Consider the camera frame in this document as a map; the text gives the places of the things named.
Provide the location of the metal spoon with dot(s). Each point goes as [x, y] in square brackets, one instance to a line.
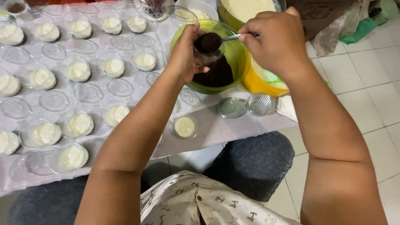
[231, 37]

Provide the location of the grated white cheese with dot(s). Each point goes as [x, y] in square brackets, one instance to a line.
[199, 14]

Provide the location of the blue denim jeans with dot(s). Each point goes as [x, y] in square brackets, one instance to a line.
[250, 162]

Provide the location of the group of clear round lids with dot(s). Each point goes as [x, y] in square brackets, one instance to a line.
[53, 100]

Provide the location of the yellow plastic container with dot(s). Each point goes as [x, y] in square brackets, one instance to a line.
[256, 87]

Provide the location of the brown plastic bag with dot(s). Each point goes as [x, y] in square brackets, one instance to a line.
[328, 18]

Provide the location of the person's right fingers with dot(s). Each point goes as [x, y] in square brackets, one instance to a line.
[262, 23]

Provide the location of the group of cream-filled cups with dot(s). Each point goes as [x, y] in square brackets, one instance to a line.
[78, 125]

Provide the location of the empty smooth clear cup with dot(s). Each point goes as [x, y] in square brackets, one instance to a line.
[232, 107]

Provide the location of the clear plastic dessert cup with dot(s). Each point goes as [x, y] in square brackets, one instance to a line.
[200, 57]

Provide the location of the white tablecloth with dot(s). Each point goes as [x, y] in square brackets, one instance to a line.
[215, 126]

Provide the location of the clear plastic tub lid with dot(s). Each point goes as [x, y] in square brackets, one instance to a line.
[181, 14]

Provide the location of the white cream batter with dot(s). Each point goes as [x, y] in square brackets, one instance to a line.
[247, 8]

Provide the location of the cream patterned shirt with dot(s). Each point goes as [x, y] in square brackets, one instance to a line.
[200, 203]

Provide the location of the large green bowl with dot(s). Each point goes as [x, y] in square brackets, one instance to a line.
[226, 18]

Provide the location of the green plastic bowl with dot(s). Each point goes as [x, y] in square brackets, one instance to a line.
[238, 57]

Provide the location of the white tissue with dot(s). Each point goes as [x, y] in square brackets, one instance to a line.
[287, 107]

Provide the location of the white bowl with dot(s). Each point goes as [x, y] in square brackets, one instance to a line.
[206, 6]

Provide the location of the white kitchen scale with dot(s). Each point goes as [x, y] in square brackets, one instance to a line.
[155, 14]

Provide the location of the empty ribbed clear cup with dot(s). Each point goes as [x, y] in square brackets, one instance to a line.
[260, 104]

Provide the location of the small cup with brown liquid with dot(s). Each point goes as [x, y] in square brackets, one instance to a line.
[15, 7]

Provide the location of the green plastic bag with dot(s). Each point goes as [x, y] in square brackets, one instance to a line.
[359, 31]

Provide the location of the person's left hand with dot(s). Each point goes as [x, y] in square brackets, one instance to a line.
[182, 57]

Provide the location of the person's right hand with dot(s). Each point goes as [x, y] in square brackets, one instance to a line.
[279, 43]

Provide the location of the dark cookie crumbs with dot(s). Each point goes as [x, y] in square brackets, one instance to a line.
[215, 75]

